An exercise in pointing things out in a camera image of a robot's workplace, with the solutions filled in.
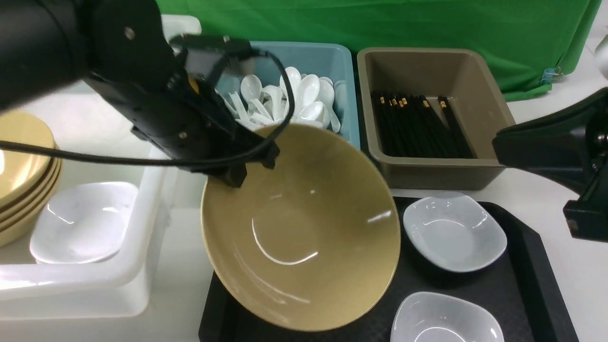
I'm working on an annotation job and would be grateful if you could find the teal plastic bin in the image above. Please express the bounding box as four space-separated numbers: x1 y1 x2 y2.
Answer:
216 41 361 149

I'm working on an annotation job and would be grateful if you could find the brown plastic bin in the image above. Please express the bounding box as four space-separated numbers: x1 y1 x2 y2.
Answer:
357 47 515 190

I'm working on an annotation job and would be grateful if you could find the white soup spoon upright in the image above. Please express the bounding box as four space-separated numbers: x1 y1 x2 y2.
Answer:
279 66 302 121

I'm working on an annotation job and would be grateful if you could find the blue binder clip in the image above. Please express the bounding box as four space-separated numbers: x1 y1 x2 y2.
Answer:
540 67 564 85

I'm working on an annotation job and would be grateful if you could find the white square dish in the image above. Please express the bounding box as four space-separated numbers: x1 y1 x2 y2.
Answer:
389 292 504 342
29 181 138 264
402 192 508 273

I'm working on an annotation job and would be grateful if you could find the white soup spoon left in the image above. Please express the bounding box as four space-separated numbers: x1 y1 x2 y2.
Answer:
240 75 272 120

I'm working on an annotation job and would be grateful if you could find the green cloth backdrop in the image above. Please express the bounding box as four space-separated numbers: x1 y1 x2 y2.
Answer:
158 0 601 102

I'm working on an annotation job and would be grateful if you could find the yellow noodle bowl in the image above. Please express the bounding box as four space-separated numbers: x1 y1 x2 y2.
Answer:
200 124 401 332

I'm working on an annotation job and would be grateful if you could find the white square dish in tub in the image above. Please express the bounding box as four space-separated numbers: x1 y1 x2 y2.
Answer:
29 181 138 264

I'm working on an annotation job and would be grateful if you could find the black plastic serving tray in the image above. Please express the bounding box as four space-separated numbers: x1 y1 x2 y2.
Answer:
198 202 578 342

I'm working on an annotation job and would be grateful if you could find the black cable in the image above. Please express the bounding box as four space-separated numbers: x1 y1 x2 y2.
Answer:
0 47 296 171

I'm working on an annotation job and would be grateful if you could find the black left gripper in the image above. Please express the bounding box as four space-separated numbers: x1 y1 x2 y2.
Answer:
85 33 280 188

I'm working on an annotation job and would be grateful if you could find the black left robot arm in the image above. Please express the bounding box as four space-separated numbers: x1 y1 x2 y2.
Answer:
0 0 285 188

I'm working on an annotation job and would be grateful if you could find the black chopsticks bundle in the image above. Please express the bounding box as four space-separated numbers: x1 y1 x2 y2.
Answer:
370 91 475 159

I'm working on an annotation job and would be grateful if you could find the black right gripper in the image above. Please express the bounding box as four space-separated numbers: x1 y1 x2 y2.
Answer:
492 87 608 243

